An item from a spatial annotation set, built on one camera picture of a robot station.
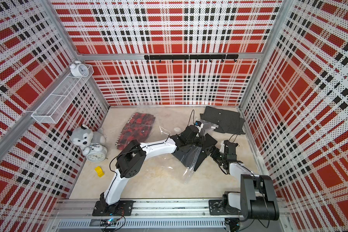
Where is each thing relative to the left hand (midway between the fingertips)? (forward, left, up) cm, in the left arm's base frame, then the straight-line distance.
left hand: (207, 138), depth 90 cm
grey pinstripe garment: (+21, -18, -9) cm, 29 cm away
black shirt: (-10, +10, -4) cm, 15 cm away
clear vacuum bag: (-9, +12, +16) cm, 22 cm away
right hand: (-6, -2, -6) cm, 9 cm away
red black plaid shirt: (+13, +48, -6) cm, 50 cm away
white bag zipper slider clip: (+16, -8, -7) cm, 19 cm away
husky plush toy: (-3, +73, +9) cm, 74 cm away
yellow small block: (-17, +66, -9) cm, 69 cm away
